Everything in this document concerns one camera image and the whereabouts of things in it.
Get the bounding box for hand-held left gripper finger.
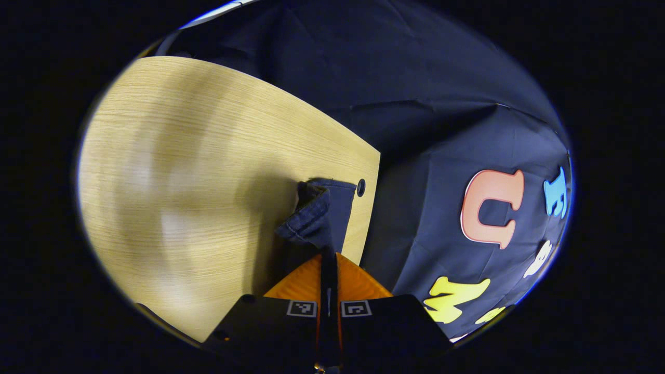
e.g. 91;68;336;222
329;252;454;370
203;252;329;370

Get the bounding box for dark jeans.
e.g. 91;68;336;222
275;178;359;252

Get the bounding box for black backdrop cloth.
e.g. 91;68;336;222
156;0;575;343

